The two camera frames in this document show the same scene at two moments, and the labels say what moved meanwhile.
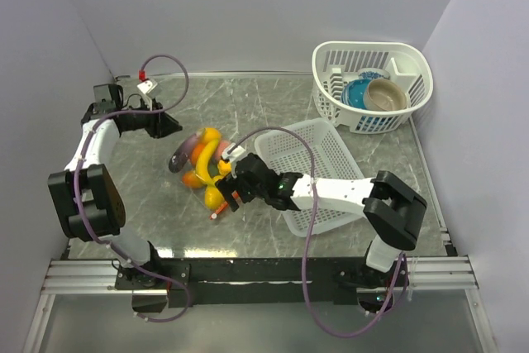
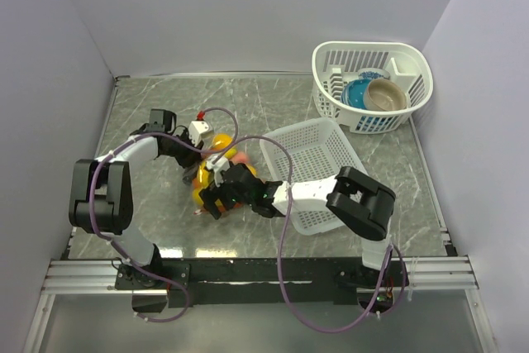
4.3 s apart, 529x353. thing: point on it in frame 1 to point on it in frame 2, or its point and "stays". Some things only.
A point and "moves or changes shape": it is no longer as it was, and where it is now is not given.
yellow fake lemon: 213,197 moves or changes shape
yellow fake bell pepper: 210,135 moves or changes shape
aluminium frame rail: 450,274 stays
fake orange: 191,180 to 221,209
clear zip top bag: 199,156 moves or changes shape
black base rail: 257,281 stays
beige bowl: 384,95 stays
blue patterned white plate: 373,73 stays
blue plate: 354,93 stays
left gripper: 162,125 to 193,155
